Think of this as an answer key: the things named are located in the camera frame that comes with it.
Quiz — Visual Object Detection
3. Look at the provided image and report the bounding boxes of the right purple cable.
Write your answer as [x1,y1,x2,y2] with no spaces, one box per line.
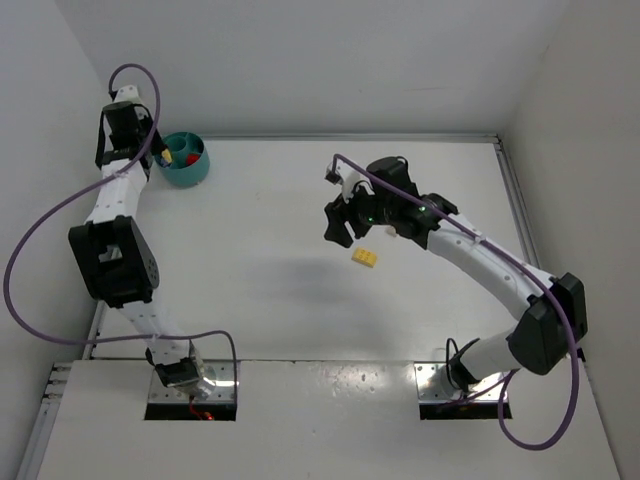
[329,153,584,450]

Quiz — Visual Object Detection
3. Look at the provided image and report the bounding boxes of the teal divided round container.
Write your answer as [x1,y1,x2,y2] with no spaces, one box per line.
[155,132,210,188]

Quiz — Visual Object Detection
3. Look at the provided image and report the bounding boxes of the red lego brick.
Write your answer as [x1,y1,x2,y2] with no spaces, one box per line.
[186,153,200,166]

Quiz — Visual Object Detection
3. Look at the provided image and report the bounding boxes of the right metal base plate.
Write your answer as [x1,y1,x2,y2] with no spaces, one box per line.
[413,362,505,406]

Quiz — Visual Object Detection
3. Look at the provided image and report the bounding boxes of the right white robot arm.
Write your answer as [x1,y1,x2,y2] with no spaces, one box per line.
[324,156,588,392]

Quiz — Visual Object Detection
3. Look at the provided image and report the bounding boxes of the short yellow lego brick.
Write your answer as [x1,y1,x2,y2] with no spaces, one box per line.
[351,247,378,268]

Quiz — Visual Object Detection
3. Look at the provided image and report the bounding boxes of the purple cable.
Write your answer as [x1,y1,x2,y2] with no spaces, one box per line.
[329,153,584,450]
[3,63,239,364]

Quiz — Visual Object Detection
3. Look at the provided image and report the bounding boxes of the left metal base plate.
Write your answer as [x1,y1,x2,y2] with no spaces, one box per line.
[147,360,239,405]

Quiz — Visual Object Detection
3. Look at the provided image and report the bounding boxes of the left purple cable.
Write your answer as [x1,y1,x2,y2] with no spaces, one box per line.
[3,63,239,364]

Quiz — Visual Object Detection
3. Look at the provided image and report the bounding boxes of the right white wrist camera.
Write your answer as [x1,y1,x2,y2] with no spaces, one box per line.
[325,166,361,197]

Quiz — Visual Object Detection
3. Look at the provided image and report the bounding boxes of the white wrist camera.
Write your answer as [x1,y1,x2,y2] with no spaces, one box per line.
[325,166,361,197]
[111,84,141,104]

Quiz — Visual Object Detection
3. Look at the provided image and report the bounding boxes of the metal base plate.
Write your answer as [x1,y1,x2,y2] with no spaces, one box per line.
[147,360,239,405]
[413,362,505,406]

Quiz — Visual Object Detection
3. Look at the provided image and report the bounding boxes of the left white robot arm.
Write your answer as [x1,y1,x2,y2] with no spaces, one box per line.
[68,100,215,400]

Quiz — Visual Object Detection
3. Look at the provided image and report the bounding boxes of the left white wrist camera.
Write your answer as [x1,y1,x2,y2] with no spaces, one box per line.
[111,84,141,104]

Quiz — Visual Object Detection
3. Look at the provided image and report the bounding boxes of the long yellow lego brick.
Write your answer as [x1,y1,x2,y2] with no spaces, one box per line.
[161,148,173,166]

